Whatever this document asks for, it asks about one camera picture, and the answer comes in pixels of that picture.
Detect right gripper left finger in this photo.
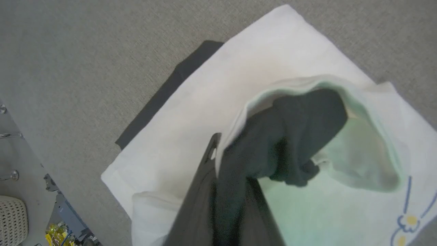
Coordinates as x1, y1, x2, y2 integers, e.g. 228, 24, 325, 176
164, 133, 222, 246

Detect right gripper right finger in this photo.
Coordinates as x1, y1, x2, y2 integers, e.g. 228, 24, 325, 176
251, 178, 285, 246

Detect yellow wire bundle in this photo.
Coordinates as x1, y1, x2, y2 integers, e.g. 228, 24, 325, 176
45, 221, 75, 246

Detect black and white shirt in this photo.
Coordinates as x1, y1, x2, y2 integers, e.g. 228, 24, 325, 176
101, 4, 437, 246

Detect white perforated basket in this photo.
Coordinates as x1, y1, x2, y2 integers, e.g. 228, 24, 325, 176
0, 196, 28, 246

